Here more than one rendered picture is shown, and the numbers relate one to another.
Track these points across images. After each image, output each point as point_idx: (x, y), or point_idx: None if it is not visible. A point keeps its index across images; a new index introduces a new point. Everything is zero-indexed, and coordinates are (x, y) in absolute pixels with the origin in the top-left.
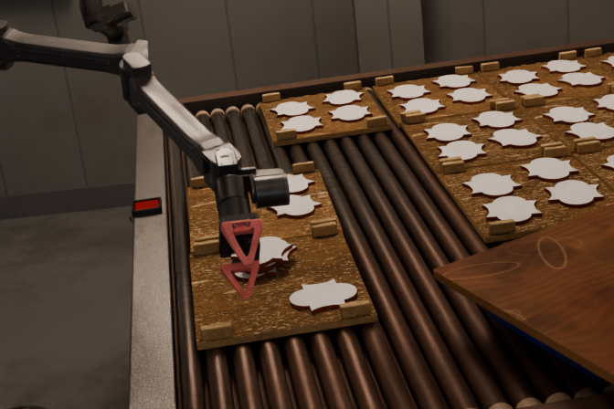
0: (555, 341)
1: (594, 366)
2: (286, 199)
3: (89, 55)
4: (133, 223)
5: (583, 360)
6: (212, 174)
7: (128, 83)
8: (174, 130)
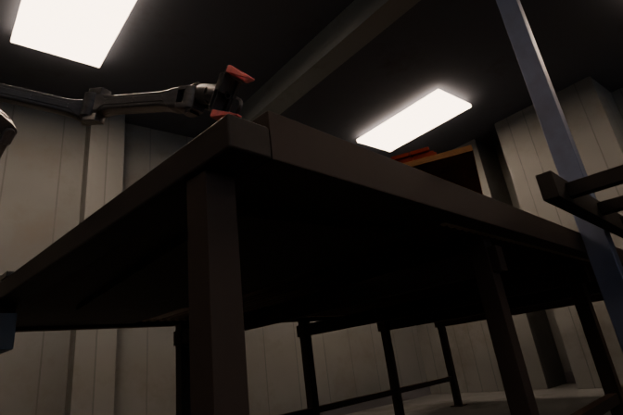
0: (410, 161)
1: (440, 154)
2: (240, 105)
3: (54, 96)
4: (10, 274)
5: (432, 157)
6: (187, 94)
7: (91, 101)
8: (146, 94)
